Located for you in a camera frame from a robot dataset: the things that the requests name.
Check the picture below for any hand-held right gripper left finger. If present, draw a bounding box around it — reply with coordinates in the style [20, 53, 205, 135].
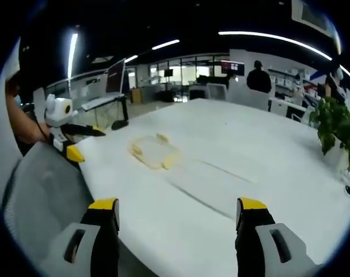
[37, 197, 121, 277]

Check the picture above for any long ceiling light strip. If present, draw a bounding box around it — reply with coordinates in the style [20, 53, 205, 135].
[218, 31, 333, 62]

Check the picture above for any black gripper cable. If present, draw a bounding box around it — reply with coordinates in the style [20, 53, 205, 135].
[30, 111, 52, 138]

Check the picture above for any grey mesh office chair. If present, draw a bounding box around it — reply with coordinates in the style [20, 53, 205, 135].
[1, 140, 95, 277]

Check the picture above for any computer monitor on stand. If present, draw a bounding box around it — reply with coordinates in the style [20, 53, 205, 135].
[104, 58, 127, 95]

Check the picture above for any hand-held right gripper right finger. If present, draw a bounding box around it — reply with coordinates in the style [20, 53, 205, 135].
[235, 197, 325, 277]

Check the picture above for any ceiling air vent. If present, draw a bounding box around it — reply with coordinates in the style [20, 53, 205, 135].
[291, 0, 337, 33]

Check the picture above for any wall screen with red picture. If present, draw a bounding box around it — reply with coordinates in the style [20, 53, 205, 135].
[220, 59, 246, 74]

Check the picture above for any cardboard box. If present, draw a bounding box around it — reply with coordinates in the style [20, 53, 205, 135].
[130, 88, 143, 104]

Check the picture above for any yellow plastic buckle part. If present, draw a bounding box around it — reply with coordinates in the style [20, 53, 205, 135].
[161, 155, 179, 170]

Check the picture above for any green potted plant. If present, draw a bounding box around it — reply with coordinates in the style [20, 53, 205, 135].
[308, 96, 350, 199]

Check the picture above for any white office chair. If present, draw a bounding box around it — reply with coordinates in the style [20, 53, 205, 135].
[206, 83, 229, 102]

